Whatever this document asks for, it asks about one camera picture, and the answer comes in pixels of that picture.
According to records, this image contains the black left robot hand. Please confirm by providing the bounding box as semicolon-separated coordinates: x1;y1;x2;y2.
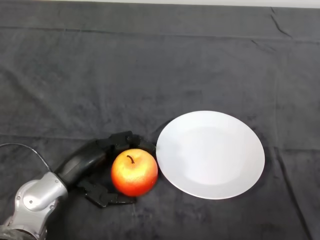
53;130;158;209

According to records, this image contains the red yellow apple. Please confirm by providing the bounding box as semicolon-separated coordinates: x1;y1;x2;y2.
110;148;159;198

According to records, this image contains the white round plate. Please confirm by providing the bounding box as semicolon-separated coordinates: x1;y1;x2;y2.
155;110;266;200

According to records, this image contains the black table cloth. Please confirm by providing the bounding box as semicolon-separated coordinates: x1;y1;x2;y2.
0;0;320;240

